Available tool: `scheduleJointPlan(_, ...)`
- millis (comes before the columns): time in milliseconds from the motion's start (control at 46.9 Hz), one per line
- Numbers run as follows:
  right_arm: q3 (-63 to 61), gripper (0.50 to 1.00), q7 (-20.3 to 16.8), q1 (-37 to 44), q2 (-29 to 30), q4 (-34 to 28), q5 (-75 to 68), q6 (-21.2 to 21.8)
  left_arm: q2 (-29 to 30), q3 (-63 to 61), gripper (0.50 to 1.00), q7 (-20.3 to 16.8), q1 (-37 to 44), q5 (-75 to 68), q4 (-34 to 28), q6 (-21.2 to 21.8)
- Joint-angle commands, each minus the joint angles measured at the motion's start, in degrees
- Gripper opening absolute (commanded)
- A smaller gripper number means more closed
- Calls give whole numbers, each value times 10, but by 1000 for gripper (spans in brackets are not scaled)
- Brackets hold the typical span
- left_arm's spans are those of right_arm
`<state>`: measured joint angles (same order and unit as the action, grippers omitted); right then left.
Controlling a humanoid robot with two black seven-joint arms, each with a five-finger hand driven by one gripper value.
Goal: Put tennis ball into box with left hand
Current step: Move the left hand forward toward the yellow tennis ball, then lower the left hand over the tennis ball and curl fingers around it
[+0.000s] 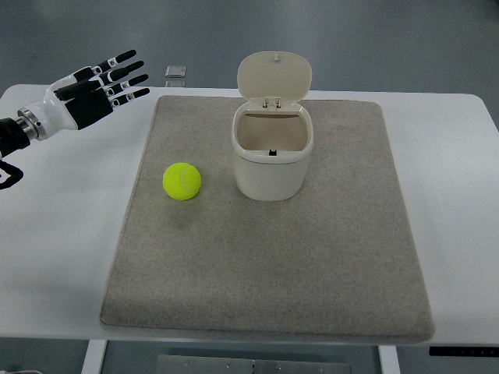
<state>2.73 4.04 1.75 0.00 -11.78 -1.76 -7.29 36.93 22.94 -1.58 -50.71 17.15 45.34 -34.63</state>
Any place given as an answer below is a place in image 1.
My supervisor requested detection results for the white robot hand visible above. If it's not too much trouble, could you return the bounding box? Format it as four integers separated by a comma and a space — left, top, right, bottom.
16, 49, 150, 140

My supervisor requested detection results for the yellow tennis ball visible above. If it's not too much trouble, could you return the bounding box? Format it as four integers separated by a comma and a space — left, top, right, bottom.
162, 162, 202, 201

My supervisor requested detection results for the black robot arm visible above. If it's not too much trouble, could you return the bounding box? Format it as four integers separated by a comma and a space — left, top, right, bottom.
1, 50, 150, 158

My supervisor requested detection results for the cream lidded box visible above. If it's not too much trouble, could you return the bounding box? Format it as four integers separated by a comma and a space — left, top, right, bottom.
231, 51, 314, 201

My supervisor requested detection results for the small clear floor plate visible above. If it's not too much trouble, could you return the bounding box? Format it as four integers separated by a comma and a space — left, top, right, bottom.
165, 65, 186, 79

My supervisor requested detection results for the white table leg left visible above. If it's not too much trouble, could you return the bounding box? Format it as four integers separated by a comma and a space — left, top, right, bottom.
81, 340, 107, 374

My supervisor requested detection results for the white table leg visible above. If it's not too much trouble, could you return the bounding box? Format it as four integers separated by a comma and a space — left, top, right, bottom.
378, 345, 401, 374
81, 340, 107, 374

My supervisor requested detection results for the beige felt mat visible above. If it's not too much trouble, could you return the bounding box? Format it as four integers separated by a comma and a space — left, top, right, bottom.
101, 96, 434, 343

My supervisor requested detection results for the white table leg right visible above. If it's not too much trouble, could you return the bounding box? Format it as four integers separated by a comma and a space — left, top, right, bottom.
378, 345, 401, 374

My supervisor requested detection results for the black table control panel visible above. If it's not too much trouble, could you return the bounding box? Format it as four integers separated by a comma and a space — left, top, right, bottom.
429, 346, 499, 358

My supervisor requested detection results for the metal base plate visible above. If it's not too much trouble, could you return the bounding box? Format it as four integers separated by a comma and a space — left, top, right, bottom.
155, 355, 352, 374

